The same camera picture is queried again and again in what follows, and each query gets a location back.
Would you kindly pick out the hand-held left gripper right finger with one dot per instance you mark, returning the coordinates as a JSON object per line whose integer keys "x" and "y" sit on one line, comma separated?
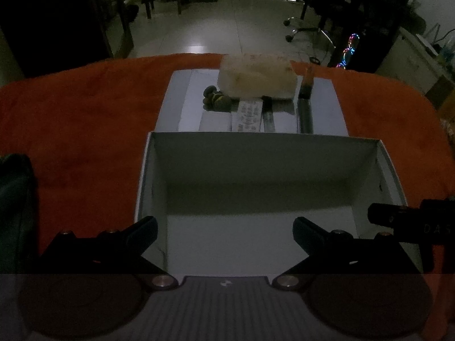
{"x": 303, "y": 231}

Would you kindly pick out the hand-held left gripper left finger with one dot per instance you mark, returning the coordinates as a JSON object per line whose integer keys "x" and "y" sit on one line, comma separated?
{"x": 147, "y": 231}

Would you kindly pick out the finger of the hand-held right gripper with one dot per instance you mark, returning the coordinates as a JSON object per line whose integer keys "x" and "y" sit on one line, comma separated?
{"x": 385, "y": 215}

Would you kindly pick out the white cardboard box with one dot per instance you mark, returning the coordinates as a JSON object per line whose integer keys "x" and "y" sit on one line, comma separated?
{"x": 248, "y": 220}

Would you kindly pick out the grey-white box lid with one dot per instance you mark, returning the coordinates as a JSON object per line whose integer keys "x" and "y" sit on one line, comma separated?
{"x": 327, "y": 113}

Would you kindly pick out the green toy figure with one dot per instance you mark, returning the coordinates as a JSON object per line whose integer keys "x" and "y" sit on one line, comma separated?
{"x": 217, "y": 100}

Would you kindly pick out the orange table cloth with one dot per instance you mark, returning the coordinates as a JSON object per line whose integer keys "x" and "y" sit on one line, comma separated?
{"x": 89, "y": 113}

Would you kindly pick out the brown cardboard box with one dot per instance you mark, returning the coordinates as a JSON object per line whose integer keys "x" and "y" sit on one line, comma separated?
{"x": 442, "y": 90}

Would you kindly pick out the white side cabinet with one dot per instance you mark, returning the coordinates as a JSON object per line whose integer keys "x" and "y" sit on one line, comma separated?
{"x": 412, "y": 60}

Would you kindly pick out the computer tower with coloured fans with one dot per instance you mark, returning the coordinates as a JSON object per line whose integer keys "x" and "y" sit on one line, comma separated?
{"x": 359, "y": 51}

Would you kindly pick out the white router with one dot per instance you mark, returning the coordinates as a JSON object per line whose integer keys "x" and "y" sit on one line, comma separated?
{"x": 427, "y": 45}

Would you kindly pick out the black office chair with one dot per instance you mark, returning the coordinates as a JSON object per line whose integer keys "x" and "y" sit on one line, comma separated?
{"x": 316, "y": 3}

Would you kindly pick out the dark wooden cabinet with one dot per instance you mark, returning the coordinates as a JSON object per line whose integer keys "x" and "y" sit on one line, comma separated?
{"x": 53, "y": 17}

